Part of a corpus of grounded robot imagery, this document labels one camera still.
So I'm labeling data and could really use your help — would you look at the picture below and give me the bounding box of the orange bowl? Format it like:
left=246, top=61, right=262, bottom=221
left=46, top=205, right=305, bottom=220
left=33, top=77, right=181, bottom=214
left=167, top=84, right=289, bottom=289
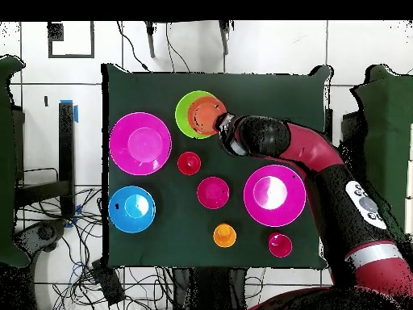
left=186, top=95, right=228, bottom=136

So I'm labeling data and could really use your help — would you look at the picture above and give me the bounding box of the black table frame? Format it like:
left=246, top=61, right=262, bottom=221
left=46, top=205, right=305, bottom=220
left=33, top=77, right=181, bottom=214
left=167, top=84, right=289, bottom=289
left=14, top=101, right=77, bottom=220

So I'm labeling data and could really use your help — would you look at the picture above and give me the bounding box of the grey square floor frame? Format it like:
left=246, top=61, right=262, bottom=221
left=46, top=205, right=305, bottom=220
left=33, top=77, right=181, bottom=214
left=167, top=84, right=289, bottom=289
left=47, top=21, right=95, bottom=60

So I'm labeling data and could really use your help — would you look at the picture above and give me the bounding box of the crimson cup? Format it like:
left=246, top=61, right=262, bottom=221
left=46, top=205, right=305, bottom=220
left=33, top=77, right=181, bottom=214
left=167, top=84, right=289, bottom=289
left=268, top=232, right=294, bottom=258

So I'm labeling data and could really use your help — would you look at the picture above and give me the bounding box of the large pink bowl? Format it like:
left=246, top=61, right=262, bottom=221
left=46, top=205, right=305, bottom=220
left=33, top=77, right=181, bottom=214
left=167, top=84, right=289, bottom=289
left=108, top=111, right=173, bottom=177
left=243, top=164, right=307, bottom=228

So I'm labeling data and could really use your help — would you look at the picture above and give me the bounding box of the green cloth side table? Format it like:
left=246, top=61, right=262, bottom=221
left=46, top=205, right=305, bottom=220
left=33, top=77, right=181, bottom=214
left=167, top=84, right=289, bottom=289
left=349, top=63, right=413, bottom=253
left=0, top=55, right=30, bottom=269

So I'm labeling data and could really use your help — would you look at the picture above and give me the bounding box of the blue tape strip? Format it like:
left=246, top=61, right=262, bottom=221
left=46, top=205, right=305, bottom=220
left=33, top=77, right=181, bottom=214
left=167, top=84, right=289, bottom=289
left=60, top=98, right=79, bottom=124

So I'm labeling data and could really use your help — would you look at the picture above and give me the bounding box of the black power strip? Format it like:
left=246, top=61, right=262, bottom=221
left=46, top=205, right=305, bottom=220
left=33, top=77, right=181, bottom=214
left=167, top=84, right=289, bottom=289
left=90, top=258, right=126, bottom=306

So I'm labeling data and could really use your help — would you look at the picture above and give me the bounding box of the small crimson bowl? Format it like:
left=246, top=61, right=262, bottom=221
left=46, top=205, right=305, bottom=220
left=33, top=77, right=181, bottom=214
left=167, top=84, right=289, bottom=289
left=196, top=176, right=231, bottom=210

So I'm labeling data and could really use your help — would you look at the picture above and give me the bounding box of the orange cup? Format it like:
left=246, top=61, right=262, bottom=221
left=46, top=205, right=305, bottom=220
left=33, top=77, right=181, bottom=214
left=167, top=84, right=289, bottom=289
left=212, top=223, right=237, bottom=249

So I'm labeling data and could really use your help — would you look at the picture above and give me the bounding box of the red cup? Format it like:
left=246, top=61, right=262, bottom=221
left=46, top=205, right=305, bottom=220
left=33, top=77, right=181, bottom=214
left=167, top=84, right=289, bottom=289
left=177, top=151, right=202, bottom=176

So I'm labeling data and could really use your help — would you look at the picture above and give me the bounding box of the blue bowl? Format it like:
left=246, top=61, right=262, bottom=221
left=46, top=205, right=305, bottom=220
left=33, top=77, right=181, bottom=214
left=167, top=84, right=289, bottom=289
left=108, top=185, right=156, bottom=234

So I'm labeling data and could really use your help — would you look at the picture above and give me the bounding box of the black pedestal leg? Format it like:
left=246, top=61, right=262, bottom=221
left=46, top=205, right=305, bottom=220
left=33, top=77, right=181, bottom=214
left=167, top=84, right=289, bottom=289
left=14, top=219, right=69, bottom=259

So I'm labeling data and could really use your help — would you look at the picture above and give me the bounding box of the green bowl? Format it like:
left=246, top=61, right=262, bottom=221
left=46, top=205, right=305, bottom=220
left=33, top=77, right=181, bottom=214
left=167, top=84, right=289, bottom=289
left=174, top=90, right=220, bottom=140

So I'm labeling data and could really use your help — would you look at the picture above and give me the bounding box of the dark green tablecloth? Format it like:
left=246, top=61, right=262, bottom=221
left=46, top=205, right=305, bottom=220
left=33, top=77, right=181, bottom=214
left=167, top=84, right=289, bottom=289
left=101, top=63, right=333, bottom=270

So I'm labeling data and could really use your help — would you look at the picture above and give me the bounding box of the metal chair leg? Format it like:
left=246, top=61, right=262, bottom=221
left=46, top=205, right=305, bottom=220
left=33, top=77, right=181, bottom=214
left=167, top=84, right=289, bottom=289
left=144, top=20, right=156, bottom=59
left=218, top=20, right=232, bottom=56

